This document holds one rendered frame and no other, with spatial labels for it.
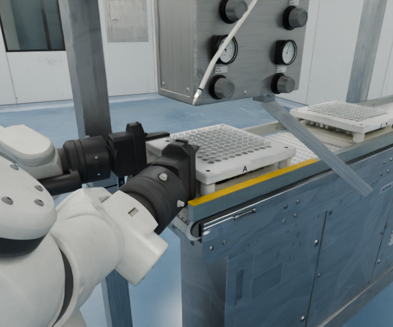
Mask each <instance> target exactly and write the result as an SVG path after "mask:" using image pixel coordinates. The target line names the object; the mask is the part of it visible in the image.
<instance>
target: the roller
mask: <svg viewBox="0 0 393 327"><path fill-rule="evenodd" d="M200 221H201V220H198V221H195V222H194V223H193V224H192V226H191V228H190V234H191V235H192V236H193V237H196V238H198V237H201V236H202V227H201V225H200Z"/></svg>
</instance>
